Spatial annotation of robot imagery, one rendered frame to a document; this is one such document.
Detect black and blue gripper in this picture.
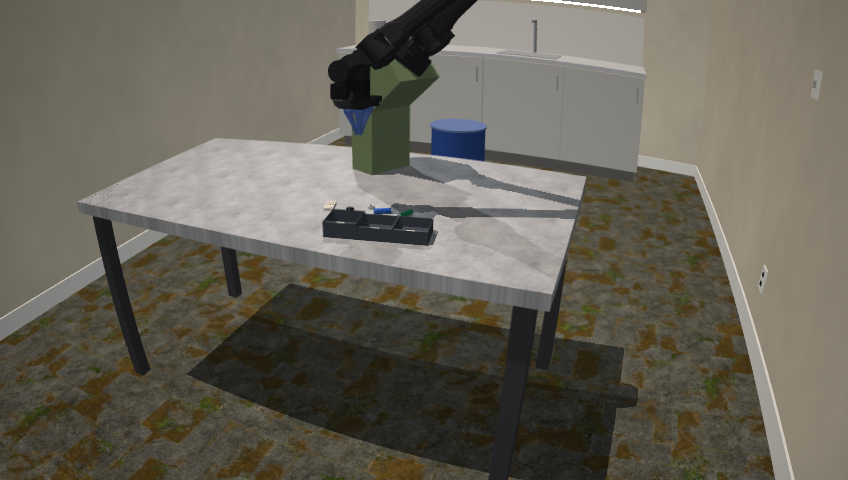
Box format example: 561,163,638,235
338,95,382,135

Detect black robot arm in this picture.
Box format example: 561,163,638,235
328,0,478,108

